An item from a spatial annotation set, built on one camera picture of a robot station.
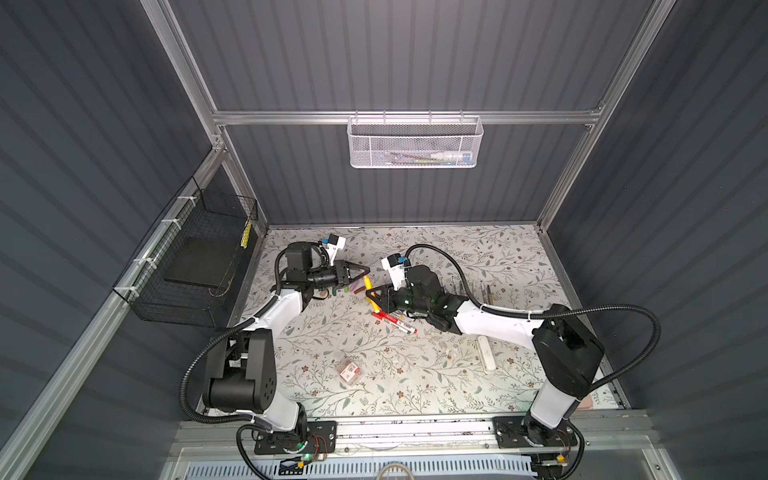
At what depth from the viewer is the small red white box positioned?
0.82 m

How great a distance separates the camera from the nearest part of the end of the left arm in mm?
756

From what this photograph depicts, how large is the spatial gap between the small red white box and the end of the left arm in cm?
26
